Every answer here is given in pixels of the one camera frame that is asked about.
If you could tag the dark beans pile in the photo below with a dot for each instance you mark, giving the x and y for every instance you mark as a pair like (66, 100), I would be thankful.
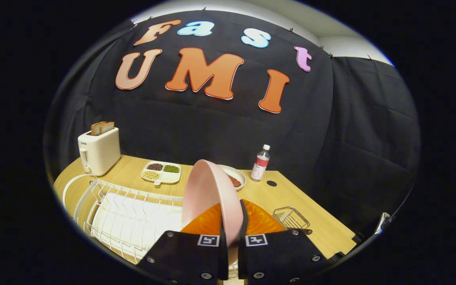
(155, 166)

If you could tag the white dish rack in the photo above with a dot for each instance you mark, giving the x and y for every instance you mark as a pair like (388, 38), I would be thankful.
(133, 221)

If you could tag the white toaster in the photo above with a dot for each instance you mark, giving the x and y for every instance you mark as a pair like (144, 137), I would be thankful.
(101, 152)

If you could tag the clear plastic bottle red label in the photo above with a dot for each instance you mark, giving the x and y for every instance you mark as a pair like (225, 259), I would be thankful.
(260, 164)

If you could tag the pink plate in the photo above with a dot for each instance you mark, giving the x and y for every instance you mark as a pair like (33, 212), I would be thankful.
(208, 190)

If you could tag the round beige plate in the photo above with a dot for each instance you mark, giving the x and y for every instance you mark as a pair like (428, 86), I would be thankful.
(232, 171)

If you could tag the red-brown meat slices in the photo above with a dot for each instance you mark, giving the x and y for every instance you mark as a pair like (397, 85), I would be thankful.
(235, 181)

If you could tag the white divided dish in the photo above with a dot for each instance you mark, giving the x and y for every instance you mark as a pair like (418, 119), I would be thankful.
(171, 178)

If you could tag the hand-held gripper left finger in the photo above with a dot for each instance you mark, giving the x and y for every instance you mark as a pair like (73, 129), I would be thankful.
(180, 253)

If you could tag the toast bread slice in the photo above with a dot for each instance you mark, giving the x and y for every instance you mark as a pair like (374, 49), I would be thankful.
(109, 126)
(96, 128)

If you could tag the green beans pile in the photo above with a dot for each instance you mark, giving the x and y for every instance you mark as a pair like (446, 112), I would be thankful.
(171, 169)

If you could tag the black desk grommet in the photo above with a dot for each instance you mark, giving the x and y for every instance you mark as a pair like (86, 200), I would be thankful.
(271, 183)

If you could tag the yellow beans pile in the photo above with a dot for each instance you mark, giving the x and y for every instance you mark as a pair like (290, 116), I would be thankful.
(151, 175)

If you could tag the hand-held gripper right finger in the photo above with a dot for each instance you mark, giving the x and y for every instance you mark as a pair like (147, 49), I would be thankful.
(279, 253)

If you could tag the black table clamp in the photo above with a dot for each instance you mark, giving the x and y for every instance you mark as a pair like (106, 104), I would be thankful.
(358, 238)

